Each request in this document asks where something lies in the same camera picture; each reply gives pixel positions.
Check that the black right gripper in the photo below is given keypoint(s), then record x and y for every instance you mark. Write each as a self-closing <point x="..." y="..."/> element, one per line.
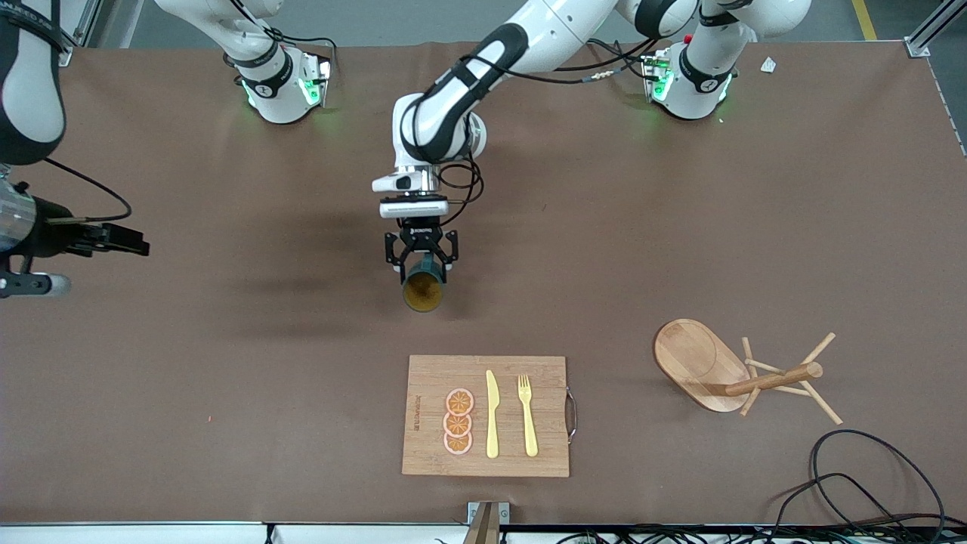
<point x="53" y="235"/>

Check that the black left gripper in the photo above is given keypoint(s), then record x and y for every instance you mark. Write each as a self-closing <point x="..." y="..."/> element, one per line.
<point x="420" y="230"/>

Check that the teal cup yellow inside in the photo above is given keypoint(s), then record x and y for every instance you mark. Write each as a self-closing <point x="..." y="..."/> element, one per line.
<point x="421" y="291"/>

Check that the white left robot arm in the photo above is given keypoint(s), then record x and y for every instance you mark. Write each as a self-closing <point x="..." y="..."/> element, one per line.
<point x="544" y="30"/>

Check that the orange slice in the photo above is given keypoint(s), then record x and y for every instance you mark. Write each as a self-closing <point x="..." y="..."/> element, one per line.
<point x="457" y="425"/>
<point x="459" y="401"/>
<point x="458" y="444"/>

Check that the yellow plastic knife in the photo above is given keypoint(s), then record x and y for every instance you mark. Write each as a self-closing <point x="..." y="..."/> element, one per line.
<point x="492" y="423"/>

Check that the yellow plastic fork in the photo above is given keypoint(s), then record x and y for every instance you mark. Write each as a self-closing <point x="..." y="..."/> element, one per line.
<point x="529" y="431"/>

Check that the wooden cutting board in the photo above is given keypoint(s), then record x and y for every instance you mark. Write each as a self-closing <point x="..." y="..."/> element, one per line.
<point x="544" y="423"/>

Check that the wooden mug tree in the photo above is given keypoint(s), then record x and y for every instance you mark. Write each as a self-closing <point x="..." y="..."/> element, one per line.
<point x="684" y="355"/>

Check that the white paper scrap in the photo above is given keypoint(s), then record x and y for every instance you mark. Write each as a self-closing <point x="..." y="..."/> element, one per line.
<point x="768" y="65"/>

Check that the aluminium frame profile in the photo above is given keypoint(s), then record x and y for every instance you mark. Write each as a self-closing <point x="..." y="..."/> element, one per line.
<point x="925" y="34"/>
<point x="68" y="54"/>

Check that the aluminium camera post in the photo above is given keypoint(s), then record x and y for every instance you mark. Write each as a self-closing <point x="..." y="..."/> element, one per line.
<point x="487" y="521"/>

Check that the aluminium table edge rail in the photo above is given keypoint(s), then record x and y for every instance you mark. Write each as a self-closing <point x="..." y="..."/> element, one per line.
<point x="151" y="533"/>

